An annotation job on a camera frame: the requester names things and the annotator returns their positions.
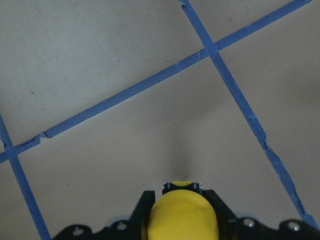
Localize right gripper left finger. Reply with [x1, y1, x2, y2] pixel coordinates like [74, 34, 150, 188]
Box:
[129, 190, 156, 240]

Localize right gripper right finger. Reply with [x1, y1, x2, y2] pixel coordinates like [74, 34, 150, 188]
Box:
[204, 190, 237, 240]

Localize yellow push button switch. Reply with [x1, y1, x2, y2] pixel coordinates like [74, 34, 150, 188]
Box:
[146, 181, 220, 240]

